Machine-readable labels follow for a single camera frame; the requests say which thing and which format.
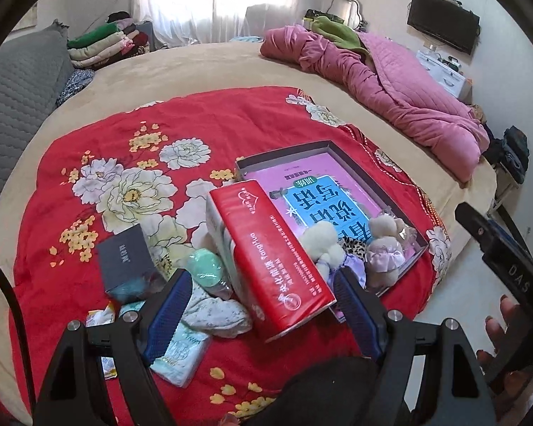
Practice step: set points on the red tissue pack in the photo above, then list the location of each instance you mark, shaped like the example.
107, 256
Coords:
266, 253

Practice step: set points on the white dresser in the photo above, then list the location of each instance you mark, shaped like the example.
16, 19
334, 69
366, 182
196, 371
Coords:
444, 75

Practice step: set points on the black wall television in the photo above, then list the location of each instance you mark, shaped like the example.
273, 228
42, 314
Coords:
444, 22

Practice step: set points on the pink picture book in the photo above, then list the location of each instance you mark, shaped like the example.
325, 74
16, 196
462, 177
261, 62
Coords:
302, 195

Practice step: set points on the yellow snack packet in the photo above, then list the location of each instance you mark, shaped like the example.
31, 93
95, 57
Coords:
100, 317

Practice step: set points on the grey upholstered chair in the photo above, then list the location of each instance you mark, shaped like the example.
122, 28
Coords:
266, 22

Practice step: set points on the person's right hand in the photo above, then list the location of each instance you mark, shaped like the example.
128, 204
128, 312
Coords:
499, 328

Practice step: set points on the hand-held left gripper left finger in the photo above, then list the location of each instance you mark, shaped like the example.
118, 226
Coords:
168, 315

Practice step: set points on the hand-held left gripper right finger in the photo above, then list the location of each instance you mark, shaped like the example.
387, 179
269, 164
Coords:
359, 315

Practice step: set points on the green powder puff in bag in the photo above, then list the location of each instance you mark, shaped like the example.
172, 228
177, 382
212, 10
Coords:
206, 268

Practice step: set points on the red floral blanket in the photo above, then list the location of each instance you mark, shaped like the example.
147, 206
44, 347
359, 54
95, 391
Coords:
248, 133

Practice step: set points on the person's black pants leg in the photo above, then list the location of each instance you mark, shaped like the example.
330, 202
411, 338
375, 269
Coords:
311, 395

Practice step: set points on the white framed mirror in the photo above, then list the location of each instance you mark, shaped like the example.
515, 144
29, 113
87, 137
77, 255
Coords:
344, 9

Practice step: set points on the white curtain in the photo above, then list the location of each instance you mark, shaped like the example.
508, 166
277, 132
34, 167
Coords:
226, 0

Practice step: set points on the floral cloth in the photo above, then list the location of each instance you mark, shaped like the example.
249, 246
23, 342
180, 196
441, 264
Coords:
222, 317

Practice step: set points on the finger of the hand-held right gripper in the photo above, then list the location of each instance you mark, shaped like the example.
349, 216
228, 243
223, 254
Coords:
479, 226

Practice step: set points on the purple bow plush toy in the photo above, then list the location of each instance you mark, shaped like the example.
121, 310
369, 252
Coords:
353, 270

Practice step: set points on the grey cardboard box tray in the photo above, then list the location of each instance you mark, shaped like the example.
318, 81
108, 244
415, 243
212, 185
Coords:
288, 155

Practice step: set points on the pink quilt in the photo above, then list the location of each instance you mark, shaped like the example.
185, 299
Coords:
404, 97

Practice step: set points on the pale blue wipes packet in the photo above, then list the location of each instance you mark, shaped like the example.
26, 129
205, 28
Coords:
182, 359

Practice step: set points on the plush toy with pink skirt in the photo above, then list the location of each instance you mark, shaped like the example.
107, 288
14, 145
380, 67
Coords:
384, 257

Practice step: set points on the leopard print hair bow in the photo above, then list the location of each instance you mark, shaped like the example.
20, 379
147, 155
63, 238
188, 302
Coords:
355, 247

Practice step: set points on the green cloth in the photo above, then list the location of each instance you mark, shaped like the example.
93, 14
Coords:
337, 33

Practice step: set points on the grey quilted headboard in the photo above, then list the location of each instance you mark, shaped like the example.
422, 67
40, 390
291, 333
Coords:
13, 97

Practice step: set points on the blue patterned pillow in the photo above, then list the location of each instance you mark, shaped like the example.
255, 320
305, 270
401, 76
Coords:
73, 84

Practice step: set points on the dark bag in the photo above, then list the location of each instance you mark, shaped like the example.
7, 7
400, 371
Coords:
513, 151

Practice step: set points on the stack of folded clothes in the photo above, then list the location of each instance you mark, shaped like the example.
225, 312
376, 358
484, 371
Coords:
102, 44

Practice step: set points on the teal textured sponge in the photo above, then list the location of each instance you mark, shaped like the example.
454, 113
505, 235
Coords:
133, 290

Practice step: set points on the dark grey small box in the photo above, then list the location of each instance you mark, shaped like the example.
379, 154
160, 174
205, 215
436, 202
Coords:
124, 253

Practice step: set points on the white plush toy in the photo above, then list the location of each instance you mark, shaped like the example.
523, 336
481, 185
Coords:
322, 242

